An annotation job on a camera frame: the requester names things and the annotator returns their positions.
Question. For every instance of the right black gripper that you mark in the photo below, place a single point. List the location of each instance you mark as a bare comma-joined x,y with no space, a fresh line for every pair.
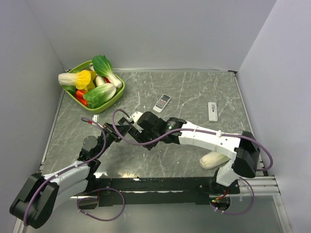
150,145

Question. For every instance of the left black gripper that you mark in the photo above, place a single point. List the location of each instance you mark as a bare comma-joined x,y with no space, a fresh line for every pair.
110,129

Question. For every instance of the black slim remote control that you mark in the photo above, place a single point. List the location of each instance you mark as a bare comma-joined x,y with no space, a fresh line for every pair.
133,133

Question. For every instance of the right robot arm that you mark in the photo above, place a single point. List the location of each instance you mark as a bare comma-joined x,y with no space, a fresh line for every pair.
240,149

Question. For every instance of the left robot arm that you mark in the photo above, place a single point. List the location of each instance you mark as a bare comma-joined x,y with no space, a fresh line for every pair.
41,194

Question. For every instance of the grey white remote control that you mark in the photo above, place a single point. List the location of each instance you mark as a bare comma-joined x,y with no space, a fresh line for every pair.
161,103

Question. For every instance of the green plastic basket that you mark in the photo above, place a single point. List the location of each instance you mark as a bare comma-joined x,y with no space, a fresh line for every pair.
107,104

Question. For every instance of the green lettuce cabbage toy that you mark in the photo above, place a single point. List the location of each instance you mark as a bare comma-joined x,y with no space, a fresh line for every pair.
100,95

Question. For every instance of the orange carrot toy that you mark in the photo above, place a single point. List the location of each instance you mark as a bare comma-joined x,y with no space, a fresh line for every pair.
79,95

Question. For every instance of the white radish toy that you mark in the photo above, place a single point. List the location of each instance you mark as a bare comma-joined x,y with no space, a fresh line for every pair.
99,81

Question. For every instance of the yellow napa cabbage toy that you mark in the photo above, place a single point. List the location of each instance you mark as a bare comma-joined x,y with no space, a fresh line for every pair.
82,80

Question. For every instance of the green bok choy toy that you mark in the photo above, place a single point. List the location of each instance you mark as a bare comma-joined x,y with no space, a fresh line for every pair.
103,67

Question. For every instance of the white napa cabbage toy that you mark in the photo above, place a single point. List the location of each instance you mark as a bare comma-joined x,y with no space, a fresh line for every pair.
212,160

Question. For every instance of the black base bar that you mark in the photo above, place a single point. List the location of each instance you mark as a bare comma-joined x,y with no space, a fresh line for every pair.
196,190

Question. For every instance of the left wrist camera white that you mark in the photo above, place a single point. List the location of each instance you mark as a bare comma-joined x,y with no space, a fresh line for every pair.
95,118

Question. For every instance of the aluminium rail frame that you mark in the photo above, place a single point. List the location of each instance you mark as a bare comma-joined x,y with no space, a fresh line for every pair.
262,186

